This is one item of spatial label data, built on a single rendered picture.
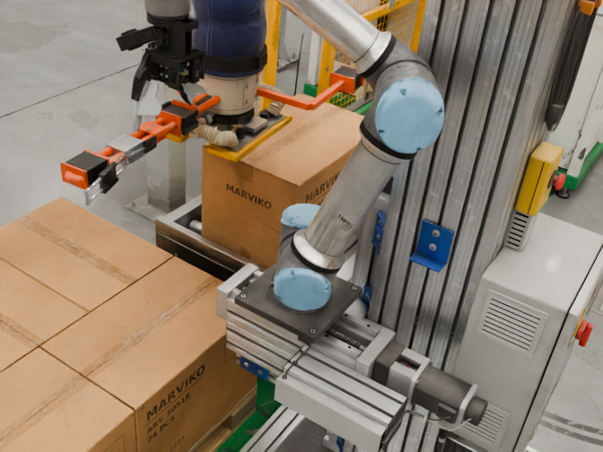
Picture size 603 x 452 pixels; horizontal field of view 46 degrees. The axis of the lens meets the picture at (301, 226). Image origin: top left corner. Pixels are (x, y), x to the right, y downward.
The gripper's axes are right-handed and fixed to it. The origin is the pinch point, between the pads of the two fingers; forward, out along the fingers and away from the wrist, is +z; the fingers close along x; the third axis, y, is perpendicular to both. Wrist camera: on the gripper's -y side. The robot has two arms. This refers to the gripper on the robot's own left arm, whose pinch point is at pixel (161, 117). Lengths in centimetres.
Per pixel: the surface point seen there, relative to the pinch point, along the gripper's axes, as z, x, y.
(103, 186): 28.7, 7.7, -25.2
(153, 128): 26, 33, -33
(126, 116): 152, 215, -227
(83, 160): 25.3, 9.1, -32.6
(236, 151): 38, 56, -23
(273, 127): 39, 76, -24
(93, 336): 98, 20, -48
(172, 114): 25, 41, -33
